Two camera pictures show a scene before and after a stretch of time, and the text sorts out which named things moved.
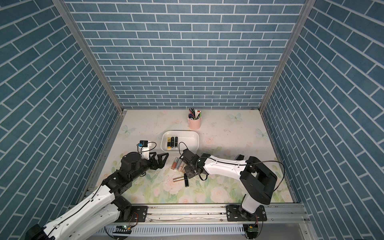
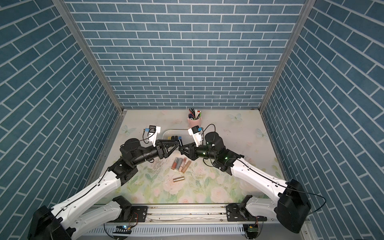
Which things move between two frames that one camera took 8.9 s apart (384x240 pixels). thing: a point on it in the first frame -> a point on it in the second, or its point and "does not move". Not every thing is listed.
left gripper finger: x=162 y=158 -> x=168 y=145
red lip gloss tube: x=174 y=164 does not move
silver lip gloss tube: x=178 y=163 does not move
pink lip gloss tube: x=181 y=167 does not move
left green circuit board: x=123 y=229 does not move
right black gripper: x=186 y=169 -> x=193 y=150
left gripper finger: x=153 y=162 -> x=168 y=149
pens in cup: x=194 y=114 does not move
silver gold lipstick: x=178 y=178 does not move
